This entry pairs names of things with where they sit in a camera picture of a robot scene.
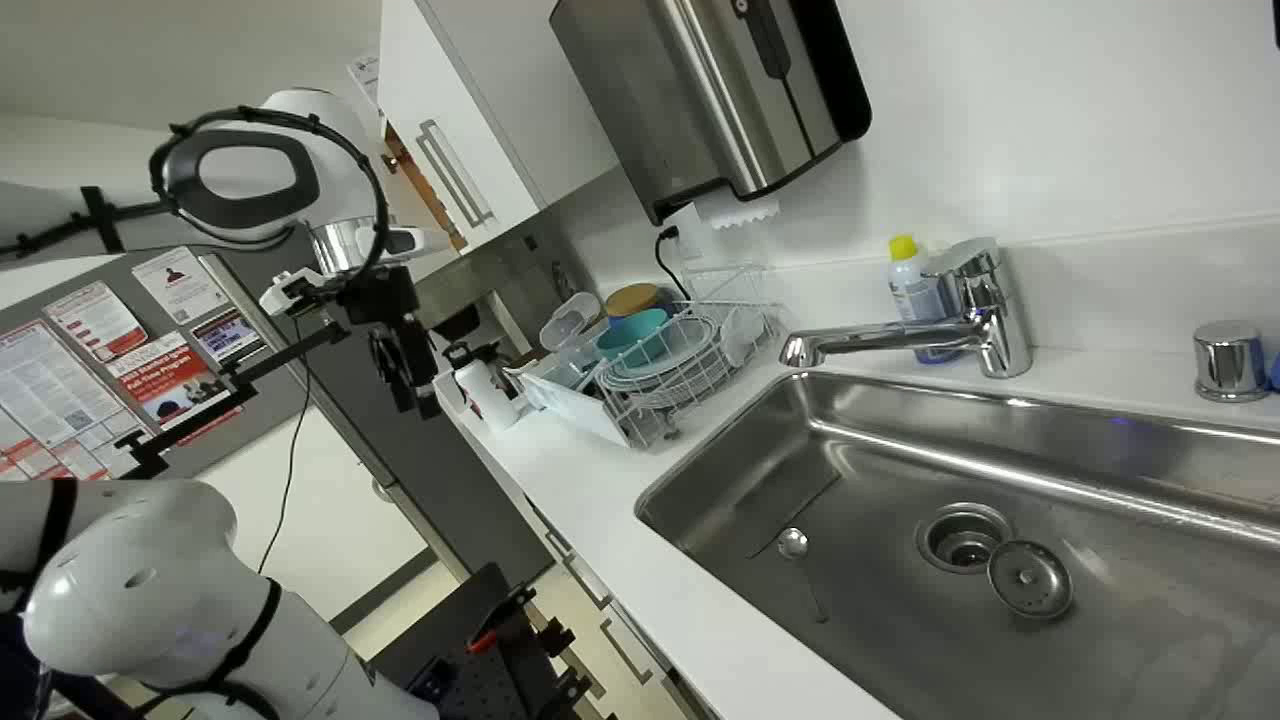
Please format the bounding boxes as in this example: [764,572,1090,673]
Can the white lower cabinet drawers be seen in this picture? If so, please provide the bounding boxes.
[525,505,719,720]

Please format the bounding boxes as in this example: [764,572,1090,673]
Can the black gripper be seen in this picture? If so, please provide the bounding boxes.
[335,268,442,417]

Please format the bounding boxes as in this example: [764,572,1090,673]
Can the stainless steel sink basin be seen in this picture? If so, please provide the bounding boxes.
[635,374,1280,720]

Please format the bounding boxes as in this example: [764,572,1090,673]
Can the clear plastic container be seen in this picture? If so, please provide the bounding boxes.
[539,291,606,369]

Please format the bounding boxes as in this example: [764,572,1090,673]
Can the red white wall posters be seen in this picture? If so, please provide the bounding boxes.
[0,249,265,481]

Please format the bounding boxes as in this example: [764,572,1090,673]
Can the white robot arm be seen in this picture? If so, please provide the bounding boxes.
[0,87,442,720]

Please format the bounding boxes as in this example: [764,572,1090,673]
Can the silver sink strainer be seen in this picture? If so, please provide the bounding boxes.
[987,539,1074,626]

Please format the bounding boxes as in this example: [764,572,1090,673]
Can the wire dish rack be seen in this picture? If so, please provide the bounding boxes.
[563,268,784,450]

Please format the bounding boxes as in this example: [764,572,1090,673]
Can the teal bowl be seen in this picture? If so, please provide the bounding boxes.
[597,309,669,369]

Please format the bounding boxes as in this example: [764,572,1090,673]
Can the yellow capped soap bottle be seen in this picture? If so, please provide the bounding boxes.
[888,231,952,325]

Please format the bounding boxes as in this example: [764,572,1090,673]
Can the steel paper towel dispenser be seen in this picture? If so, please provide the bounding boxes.
[547,0,871,224]

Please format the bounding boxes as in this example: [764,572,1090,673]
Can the chrome sink faucet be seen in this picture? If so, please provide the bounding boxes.
[782,236,1031,382]

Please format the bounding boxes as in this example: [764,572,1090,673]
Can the white power outlet plug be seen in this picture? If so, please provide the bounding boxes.
[655,203,716,268]

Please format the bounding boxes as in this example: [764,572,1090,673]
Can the white wall cabinet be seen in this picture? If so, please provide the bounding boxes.
[375,0,616,253]

